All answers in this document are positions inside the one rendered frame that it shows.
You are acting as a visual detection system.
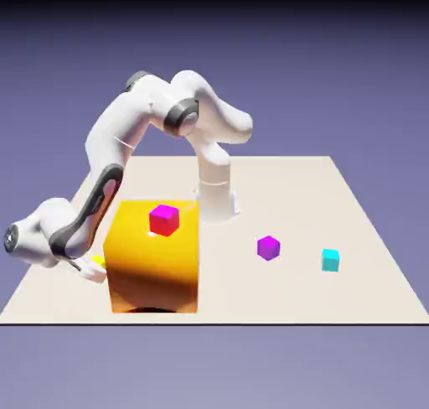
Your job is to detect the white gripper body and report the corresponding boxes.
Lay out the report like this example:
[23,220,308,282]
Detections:
[79,260,108,285]

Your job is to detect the small purple cube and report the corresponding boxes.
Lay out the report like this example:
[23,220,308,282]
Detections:
[256,235,282,261]

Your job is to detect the small red cube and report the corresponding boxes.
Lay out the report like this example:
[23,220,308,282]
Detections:
[148,204,181,238]

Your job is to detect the large orange box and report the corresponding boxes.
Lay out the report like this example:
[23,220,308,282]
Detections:
[102,199,201,315]

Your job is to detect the small cyan cube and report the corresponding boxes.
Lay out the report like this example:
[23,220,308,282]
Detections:
[321,248,341,272]

